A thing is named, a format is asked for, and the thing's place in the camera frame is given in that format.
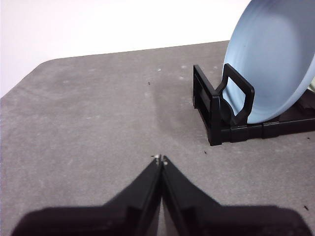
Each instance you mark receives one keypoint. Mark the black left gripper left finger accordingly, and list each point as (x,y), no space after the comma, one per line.
(118,216)

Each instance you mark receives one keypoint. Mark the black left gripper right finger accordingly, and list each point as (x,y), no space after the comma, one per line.
(197,218)

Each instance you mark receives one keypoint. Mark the light blue plate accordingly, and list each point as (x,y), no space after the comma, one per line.
(270,49)

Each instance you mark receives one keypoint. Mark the black plastic plate rack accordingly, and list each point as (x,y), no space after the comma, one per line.
(216,118)

